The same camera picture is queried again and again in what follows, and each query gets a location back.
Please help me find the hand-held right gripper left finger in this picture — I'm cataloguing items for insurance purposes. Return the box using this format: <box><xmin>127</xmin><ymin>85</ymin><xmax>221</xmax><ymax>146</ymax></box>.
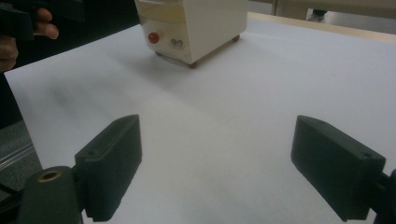
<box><xmin>74</xmin><ymin>114</ymin><xmax>144</xmax><ymax>222</ymax></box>

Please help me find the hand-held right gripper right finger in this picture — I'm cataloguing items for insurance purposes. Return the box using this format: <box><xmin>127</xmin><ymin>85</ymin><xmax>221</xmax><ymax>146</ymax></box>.
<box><xmin>290</xmin><ymin>115</ymin><xmax>387</xmax><ymax>222</ymax></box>

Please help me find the clear drawer with red knob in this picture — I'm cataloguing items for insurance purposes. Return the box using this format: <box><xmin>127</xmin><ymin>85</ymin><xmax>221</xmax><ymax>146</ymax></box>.
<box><xmin>141</xmin><ymin>18</ymin><xmax>193</xmax><ymax>67</ymax></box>

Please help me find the cream drawer cabinet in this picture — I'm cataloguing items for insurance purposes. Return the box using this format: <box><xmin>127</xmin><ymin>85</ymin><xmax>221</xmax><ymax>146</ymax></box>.
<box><xmin>134</xmin><ymin>0</ymin><xmax>249</xmax><ymax>69</ymax></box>

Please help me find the white table cover sheet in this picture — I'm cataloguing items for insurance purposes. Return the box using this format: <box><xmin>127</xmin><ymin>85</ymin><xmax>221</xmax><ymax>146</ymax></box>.
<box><xmin>3</xmin><ymin>15</ymin><xmax>396</xmax><ymax>224</ymax></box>

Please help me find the wooden table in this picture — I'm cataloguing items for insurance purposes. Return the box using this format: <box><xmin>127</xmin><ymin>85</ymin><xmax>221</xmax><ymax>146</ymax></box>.
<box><xmin>247</xmin><ymin>11</ymin><xmax>396</xmax><ymax>45</ymax></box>

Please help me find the aluminium floor rail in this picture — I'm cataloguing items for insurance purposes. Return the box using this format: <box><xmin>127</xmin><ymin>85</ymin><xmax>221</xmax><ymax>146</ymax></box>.
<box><xmin>0</xmin><ymin>142</ymin><xmax>35</xmax><ymax>172</ymax></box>

